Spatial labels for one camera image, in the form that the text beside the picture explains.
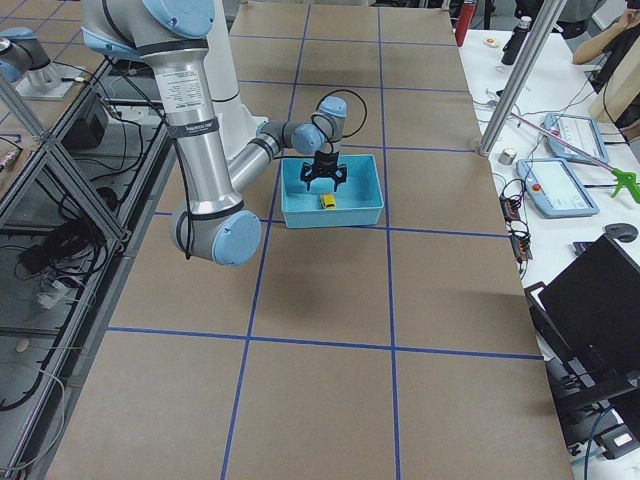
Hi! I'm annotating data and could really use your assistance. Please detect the black water bottle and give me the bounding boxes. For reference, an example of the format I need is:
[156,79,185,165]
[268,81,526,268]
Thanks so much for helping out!
[501,15,532,66]

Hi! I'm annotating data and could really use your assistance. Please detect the blue teach pendant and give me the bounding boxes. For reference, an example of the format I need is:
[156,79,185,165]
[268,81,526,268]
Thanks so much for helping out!
[516,158,600,219]
[543,112,609,164]

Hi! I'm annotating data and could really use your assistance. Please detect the light blue plastic bin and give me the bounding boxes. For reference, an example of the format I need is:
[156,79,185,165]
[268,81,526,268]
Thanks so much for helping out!
[280,154,384,229]

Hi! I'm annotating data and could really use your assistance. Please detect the black computer mouse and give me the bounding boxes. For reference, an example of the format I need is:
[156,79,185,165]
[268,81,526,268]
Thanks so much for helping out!
[603,222,639,244]

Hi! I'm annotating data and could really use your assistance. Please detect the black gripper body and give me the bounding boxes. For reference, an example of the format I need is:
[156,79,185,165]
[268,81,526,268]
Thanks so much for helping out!
[299,151,348,184]

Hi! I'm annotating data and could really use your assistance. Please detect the green grabber tool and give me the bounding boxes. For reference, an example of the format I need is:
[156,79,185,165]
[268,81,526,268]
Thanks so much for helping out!
[512,113,640,204]

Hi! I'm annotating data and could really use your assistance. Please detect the second grey robot arm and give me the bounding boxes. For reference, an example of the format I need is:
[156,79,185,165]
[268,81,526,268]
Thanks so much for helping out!
[1,27,71,100]

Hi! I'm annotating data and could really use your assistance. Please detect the small silver cylinder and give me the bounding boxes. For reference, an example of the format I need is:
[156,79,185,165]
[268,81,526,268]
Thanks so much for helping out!
[498,148,517,166]

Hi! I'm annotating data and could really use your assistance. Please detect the blue teach pendant far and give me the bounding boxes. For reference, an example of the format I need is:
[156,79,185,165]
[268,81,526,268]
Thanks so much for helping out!
[543,112,609,164]

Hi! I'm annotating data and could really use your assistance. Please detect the blue teach pendant near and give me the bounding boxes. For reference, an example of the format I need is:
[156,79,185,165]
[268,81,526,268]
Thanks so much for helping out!
[516,158,600,219]

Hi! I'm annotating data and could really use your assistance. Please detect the yellow beetle toy car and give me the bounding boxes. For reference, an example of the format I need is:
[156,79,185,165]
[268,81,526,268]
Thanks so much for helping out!
[320,193,337,210]

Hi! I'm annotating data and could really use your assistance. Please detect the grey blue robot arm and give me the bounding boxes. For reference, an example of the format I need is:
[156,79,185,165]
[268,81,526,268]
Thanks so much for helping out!
[82,0,347,266]

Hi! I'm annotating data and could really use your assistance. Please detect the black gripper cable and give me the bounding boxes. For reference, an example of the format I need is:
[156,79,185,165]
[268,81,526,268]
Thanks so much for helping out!
[310,88,367,156]

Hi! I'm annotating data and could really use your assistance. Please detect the black monitor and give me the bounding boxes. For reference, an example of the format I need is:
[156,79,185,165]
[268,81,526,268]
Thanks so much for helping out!
[525,235,639,400]

